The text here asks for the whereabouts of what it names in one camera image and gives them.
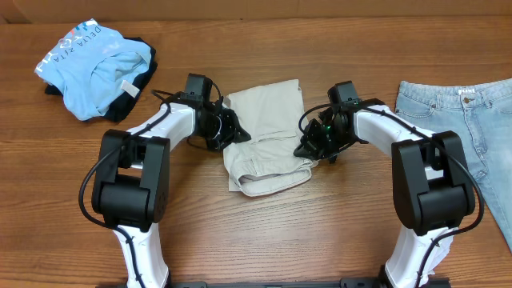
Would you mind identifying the beige khaki shorts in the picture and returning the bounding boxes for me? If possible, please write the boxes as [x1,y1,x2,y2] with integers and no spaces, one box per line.
[223,79,318,197]

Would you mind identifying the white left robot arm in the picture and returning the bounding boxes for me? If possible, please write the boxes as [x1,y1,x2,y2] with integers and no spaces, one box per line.
[85,90,251,287]

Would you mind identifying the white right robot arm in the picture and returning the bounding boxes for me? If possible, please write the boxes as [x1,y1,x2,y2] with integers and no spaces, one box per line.
[294,98,475,288]

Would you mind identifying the black folded garment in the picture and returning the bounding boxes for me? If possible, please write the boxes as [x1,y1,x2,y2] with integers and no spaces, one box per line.
[43,36,158,124]

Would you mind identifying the light blue folded t-shirt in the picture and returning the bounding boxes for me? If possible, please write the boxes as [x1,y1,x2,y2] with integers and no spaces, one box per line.
[34,18,153,122]

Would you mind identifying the light blue denim jeans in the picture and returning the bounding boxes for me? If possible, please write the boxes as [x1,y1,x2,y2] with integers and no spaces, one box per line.
[395,79,511,245]

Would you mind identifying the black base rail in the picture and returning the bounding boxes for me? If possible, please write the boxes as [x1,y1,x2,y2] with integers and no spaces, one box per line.
[95,275,451,288]

